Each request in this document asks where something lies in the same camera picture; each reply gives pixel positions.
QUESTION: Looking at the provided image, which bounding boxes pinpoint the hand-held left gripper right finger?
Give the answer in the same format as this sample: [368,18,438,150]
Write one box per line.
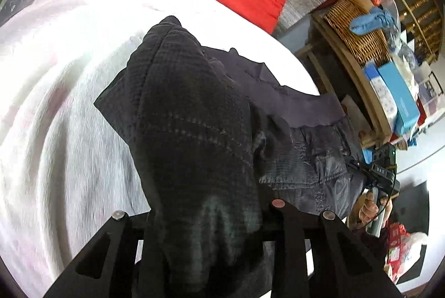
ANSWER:
[259,192,400,298]

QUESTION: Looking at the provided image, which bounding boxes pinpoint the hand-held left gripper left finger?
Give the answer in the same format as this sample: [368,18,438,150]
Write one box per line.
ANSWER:
[43,210,171,298]

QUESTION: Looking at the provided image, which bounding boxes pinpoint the dark grey checked jacket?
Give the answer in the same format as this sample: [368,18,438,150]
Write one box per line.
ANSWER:
[94,16,367,298]

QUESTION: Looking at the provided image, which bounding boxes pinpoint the person's right hand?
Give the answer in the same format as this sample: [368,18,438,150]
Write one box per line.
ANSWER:
[358,192,393,228]

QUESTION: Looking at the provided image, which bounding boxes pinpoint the blue cardboard box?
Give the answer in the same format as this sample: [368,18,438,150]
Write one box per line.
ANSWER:
[377,61,419,136]

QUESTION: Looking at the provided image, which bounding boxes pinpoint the red and white packaging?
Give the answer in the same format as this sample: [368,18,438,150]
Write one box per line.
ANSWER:
[386,223,428,285]

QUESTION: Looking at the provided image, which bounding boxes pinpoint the white and blue box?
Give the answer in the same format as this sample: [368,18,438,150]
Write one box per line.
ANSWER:
[363,62,399,121]

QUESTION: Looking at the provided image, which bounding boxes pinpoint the wooden shelf unit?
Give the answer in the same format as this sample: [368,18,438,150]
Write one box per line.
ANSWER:
[297,11,393,149]

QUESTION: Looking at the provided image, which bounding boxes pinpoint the clear plastic bag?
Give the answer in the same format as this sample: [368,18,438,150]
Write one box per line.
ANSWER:
[386,0,432,104]

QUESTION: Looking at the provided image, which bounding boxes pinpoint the wicker basket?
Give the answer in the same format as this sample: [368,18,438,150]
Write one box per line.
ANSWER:
[323,0,392,67]

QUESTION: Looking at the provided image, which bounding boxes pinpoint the blue glove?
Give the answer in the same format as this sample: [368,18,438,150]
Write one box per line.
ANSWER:
[349,8,397,36]

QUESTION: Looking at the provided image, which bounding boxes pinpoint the white bed sheet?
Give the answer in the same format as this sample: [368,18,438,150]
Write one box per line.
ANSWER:
[0,0,320,298]

